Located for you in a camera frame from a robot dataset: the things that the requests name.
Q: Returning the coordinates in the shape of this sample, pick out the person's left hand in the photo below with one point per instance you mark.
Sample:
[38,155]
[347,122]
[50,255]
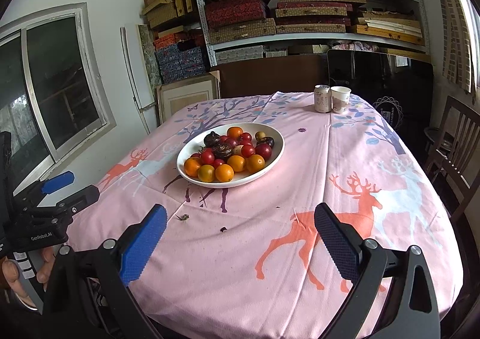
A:
[9,279]

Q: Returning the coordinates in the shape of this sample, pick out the brick patterned curtain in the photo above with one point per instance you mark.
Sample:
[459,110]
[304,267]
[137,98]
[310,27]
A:
[455,24]

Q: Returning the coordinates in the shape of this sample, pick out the white board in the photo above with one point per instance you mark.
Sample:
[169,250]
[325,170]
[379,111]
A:
[137,65]

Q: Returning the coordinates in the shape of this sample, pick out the stack of blue patterned boxes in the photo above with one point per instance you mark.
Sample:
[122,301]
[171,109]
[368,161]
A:
[180,61]

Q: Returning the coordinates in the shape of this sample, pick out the dark wooden chair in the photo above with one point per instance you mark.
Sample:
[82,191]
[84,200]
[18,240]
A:
[455,144]

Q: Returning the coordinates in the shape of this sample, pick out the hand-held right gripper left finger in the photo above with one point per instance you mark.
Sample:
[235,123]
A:
[144,245]

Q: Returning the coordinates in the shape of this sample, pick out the grey green marbled board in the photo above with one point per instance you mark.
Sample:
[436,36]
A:
[150,61]

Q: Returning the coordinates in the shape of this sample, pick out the white metal shelf rack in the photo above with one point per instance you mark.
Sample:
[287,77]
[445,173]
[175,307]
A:
[311,37]

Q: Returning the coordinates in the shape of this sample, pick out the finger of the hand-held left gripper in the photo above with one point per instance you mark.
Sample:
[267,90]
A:
[84,196]
[58,181]

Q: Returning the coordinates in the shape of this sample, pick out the pink deer printed tablecloth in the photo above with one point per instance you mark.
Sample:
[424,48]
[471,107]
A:
[232,267]

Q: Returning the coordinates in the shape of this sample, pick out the stack of red patterned boxes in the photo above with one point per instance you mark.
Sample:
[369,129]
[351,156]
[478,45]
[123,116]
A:
[240,7]

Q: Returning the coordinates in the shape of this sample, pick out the beige framed panel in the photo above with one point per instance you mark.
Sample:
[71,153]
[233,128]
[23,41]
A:
[187,97]

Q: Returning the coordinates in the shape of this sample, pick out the black panel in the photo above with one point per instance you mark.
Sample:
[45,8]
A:
[378,76]

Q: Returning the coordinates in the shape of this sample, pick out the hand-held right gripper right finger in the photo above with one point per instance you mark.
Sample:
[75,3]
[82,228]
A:
[337,245]

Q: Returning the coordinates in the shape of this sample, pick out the pile of red cherry tomatoes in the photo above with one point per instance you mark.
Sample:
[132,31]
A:
[248,150]

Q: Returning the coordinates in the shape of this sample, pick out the green fruit stem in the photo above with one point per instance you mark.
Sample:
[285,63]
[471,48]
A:
[183,216]

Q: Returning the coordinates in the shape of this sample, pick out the pale yellow round fruit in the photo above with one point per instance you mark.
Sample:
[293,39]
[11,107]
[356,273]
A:
[260,135]

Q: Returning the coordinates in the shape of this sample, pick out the paper cup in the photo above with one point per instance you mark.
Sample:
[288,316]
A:
[340,101]

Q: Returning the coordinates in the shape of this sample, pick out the pink cloth bundle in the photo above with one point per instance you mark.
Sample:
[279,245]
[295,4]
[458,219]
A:
[354,46]

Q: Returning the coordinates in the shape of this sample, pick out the drink can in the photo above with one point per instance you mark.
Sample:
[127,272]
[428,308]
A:
[321,99]

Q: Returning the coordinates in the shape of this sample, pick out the brown board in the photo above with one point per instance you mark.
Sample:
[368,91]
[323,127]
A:
[270,76]

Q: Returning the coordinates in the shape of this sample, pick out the grey framed sliding window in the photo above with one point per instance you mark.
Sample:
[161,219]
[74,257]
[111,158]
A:
[56,91]

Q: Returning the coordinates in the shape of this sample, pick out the white oval plate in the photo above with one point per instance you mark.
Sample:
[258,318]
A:
[270,159]

